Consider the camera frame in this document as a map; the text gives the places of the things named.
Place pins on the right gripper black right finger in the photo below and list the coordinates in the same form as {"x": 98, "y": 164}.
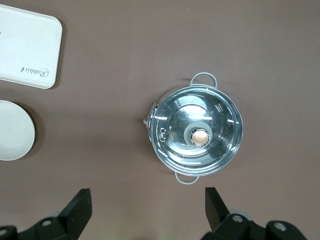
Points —
{"x": 216, "y": 210}

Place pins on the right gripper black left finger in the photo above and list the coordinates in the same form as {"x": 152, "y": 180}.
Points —
{"x": 80, "y": 210}

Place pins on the cream rectangular tray rabbit print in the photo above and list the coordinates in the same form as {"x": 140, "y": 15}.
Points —
{"x": 27, "y": 50}

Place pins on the cream round bowl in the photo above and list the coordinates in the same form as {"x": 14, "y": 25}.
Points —
{"x": 12, "y": 130}

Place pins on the glass pot lid gold knob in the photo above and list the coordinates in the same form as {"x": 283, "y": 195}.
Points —
{"x": 197, "y": 120}

